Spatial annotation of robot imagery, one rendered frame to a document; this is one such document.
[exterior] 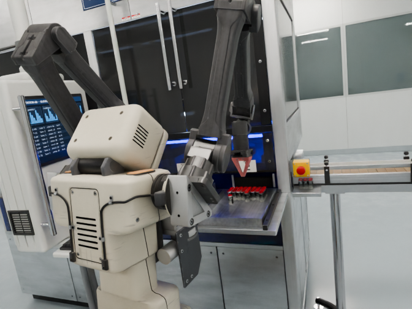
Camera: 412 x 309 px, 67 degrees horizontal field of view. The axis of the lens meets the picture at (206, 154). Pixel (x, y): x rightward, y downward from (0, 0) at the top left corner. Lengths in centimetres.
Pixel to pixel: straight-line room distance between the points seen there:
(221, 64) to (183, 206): 35
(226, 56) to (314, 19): 538
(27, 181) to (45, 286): 135
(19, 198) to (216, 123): 103
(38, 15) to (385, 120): 538
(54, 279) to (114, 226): 191
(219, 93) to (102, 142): 30
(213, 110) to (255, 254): 108
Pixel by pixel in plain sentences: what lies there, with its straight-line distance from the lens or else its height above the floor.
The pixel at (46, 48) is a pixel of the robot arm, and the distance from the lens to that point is 89.
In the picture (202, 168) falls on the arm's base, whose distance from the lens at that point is 70.
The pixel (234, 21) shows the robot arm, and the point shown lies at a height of 154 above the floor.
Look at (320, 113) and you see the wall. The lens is 606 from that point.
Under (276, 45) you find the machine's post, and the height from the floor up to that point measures 156.
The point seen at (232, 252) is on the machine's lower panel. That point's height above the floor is 55.
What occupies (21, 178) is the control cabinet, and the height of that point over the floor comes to 114.
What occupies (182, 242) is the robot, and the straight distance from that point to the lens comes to 86.
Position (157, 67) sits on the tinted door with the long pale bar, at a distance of 165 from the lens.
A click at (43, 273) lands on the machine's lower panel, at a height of 29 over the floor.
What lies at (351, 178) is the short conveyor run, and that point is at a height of 91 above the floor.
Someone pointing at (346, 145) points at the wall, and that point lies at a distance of 617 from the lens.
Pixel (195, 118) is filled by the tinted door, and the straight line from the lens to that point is 157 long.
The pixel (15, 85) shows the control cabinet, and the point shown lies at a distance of 151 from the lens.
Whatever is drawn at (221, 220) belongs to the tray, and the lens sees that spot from 123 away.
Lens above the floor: 139
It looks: 11 degrees down
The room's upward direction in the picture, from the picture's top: 8 degrees counter-clockwise
